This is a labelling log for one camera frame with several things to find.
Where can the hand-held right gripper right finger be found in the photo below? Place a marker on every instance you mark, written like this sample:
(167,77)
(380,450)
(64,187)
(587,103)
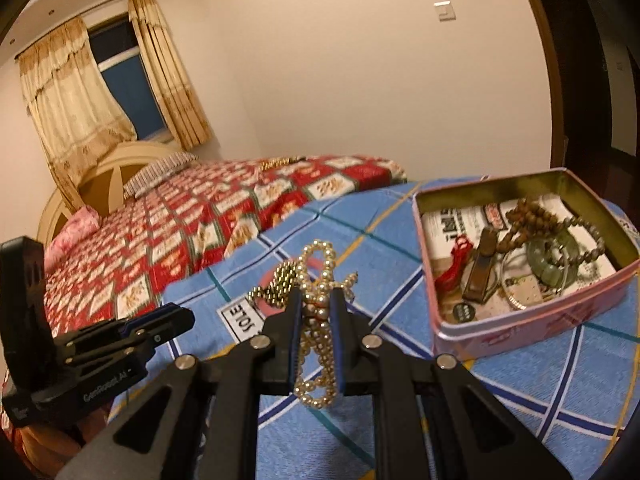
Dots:
(337,330)

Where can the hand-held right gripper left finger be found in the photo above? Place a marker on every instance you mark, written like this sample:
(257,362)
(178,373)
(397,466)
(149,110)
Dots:
(296,330)

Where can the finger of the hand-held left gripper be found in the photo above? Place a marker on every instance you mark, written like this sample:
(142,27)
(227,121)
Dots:
(165,314)
(127,349)

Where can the red ornament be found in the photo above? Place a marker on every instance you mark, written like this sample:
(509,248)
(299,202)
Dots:
(455,270)

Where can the brown hair clip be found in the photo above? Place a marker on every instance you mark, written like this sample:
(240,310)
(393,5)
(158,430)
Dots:
(480,270)

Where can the thin silver bangle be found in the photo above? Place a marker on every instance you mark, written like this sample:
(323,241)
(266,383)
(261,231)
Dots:
(508,287)

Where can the pink metal tin box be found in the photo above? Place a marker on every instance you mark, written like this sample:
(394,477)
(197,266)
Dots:
(525,330)

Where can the green jade bangle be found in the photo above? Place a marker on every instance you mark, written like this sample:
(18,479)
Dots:
(537,260)

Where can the blue plaid blanket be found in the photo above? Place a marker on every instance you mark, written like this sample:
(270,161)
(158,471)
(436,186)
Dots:
(380,260)

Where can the pink pillow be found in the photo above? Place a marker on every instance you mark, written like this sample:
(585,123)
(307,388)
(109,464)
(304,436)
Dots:
(70,232)

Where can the red patterned bedsheet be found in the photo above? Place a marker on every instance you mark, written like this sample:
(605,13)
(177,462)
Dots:
(200,220)

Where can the striped pillow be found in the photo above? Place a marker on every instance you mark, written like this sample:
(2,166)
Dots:
(155,172)

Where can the printed paper sheet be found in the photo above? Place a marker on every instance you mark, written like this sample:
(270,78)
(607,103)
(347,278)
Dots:
(445,230)

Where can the beige wooden headboard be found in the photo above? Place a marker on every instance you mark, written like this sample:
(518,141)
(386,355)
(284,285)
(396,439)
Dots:
(100,170)

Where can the wide beige floral curtain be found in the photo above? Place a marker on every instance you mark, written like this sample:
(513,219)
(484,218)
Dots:
(70,105)

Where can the window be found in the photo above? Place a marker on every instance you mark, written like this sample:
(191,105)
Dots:
(135,90)

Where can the narrow beige floral curtain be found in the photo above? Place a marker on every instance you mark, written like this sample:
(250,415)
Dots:
(170,75)

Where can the white light switch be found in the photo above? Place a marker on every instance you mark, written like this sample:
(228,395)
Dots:
(445,11)

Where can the brown door frame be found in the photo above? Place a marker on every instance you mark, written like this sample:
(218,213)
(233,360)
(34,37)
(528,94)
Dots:
(545,60)

